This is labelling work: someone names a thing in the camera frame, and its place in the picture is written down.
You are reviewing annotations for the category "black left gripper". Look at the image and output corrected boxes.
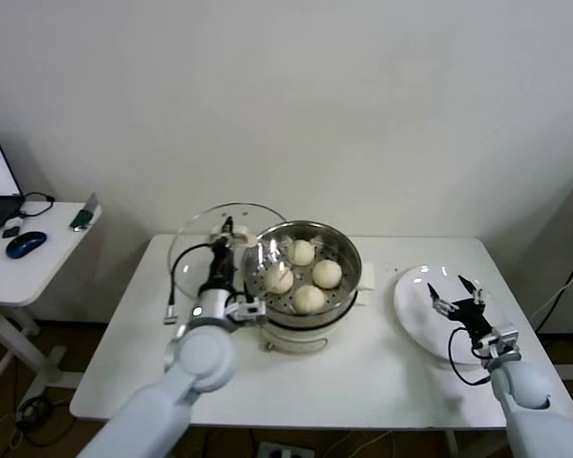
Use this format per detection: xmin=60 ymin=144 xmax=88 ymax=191
xmin=204 ymin=216 xmax=236 ymax=288

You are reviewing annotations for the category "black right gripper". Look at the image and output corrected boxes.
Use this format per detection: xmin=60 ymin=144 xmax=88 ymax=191
xmin=426 ymin=274 xmax=494 ymax=343

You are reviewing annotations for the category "round glass pot lid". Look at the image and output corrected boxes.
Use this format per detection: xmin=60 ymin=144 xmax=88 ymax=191
xmin=166 ymin=202 xmax=290 ymax=301

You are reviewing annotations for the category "white steamed baozi bun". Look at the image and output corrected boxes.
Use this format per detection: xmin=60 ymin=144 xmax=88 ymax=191
xmin=286 ymin=239 xmax=315 ymax=267
xmin=264 ymin=265 xmax=295 ymax=295
xmin=310 ymin=260 xmax=343 ymax=290
xmin=291 ymin=284 xmax=327 ymax=315

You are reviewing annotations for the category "perforated steel steamer basket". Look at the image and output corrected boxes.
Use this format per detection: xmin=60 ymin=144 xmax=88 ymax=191
xmin=241 ymin=219 xmax=378 ymax=320

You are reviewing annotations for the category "round white plate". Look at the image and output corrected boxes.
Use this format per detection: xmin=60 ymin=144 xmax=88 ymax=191
xmin=393 ymin=265 xmax=510 ymax=367

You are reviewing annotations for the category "white electric cooker base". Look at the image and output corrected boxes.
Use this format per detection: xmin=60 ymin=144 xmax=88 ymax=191
xmin=247 ymin=285 xmax=371 ymax=357

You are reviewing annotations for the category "green silver flat tool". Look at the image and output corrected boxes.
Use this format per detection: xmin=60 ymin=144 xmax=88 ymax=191
xmin=70 ymin=193 xmax=100 ymax=233

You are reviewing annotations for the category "white side table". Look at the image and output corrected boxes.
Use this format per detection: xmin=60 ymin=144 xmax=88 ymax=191
xmin=0 ymin=202 xmax=103 ymax=400

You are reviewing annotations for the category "blue computer mouse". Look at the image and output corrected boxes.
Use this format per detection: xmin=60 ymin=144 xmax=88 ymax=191
xmin=6 ymin=230 xmax=48 ymax=260

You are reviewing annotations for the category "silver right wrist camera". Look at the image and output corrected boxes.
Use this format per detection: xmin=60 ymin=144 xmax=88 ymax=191
xmin=477 ymin=323 xmax=523 ymax=362

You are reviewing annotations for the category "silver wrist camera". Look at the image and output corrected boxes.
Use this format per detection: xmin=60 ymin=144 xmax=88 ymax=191
xmin=477 ymin=323 xmax=523 ymax=362
xmin=224 ymin=296 xmax=268 ymax=326

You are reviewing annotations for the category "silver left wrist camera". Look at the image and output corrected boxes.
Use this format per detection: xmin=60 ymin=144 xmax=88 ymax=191
xmin=224 ymin=296 xmax=268 ymax=326

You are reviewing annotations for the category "looped black usb cable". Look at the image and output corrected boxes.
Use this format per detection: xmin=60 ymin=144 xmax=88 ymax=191
xmin=18 ymin=191 xmax=55 ymax=219

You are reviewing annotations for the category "coiled black floor cable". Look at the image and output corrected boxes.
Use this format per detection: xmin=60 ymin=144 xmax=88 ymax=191
xmin=11 ymin=395 xmax=95 ymax=452

